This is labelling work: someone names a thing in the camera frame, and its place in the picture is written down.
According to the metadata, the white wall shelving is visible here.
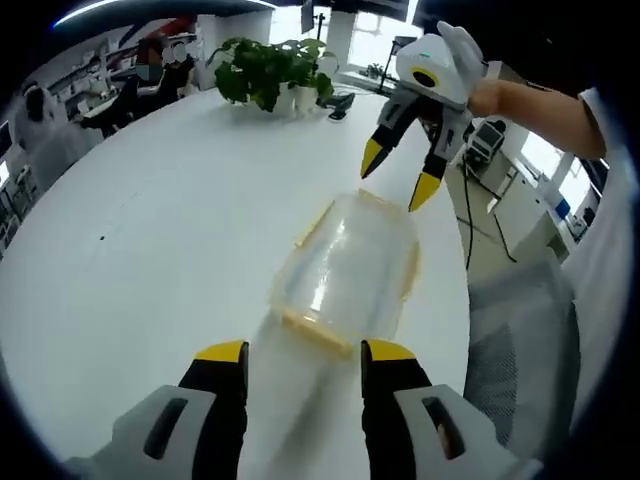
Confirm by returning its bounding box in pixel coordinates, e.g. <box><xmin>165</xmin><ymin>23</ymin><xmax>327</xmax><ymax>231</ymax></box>
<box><xmin>47</xmin><ymin>44</ymin><xmax>127</xmax><ymax>112</ymax></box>

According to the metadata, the long ceiling light strip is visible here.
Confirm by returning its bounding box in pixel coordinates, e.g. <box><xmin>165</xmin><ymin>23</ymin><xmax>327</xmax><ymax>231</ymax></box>
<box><xmin>52</xmin><ymin>0</ymin><xmax>169</xmax><ymax>29</ymax></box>

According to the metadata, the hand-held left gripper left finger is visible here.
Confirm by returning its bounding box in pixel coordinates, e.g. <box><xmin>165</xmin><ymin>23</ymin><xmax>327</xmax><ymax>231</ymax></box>
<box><xmin>63</xmin><ymin>339</ymin><xmax>250</xmax><ymax>480</ymax></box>

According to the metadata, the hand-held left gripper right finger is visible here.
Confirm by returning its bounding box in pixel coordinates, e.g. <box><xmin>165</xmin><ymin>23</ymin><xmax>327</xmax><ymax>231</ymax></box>
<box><xmin>360</xmin><ymin>338</ymin><xmax>545</xmax><ymax>480</ymax></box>

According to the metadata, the white framed device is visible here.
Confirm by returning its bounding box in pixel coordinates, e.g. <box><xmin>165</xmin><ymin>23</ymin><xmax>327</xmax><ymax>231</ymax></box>
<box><xmin>471</xmin><ymin>119</ymin><xmax>508</xmax><ymax>166</ymax></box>

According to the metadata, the black cable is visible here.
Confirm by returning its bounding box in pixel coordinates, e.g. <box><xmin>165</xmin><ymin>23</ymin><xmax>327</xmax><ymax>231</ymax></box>
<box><xmin>459</xmin><ymin>149</ymin><xmax>519</xmax><ymax>274</ymax></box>

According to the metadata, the green potted plant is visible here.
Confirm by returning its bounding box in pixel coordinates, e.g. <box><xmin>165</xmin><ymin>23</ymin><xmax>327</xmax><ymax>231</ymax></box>
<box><xmin>207</xmin><ymin>37</ymin><xmax>339</xmax><ymax>115</ymax></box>

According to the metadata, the black monitor on stand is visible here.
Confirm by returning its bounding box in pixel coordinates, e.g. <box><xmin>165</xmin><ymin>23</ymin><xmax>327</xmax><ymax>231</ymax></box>
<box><xmin>299</xmin><ymin>0</ymin><xmax>329</xmax><ymax>39</ymax></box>

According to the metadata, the clear container with plastic buckles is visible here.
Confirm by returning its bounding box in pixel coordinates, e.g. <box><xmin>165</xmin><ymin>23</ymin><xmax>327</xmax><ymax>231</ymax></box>
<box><xmin>269</xmin><ymin>188</ymin><xmax>425</xmax><ymax>359</ymax></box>

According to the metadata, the person's white shirt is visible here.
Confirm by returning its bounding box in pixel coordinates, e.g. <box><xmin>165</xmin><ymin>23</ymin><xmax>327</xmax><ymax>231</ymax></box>
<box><xmin>564</xmin><ymin>87</ymin><xmax>640</xmax><ymax>431</ymax></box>

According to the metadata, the black phone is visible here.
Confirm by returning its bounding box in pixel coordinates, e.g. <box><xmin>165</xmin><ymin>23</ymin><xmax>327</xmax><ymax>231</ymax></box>
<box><xmin>327</xmin><ymin>92</ymin><xmax>357</xmax><ymax>121</ymax></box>

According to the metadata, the white cabinet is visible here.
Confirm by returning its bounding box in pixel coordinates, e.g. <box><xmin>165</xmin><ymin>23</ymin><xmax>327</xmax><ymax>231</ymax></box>
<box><xmin>491</xmin><ymin>149</ymin><xmax>572</xmax><ymax>262</ymax></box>

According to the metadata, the grey mesh office chair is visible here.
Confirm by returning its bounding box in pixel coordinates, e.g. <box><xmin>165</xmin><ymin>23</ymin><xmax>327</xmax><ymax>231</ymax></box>
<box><xmin>462</xmin><ymin>259</ymin><xmax>584</xmax><ymax>451</ymax></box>

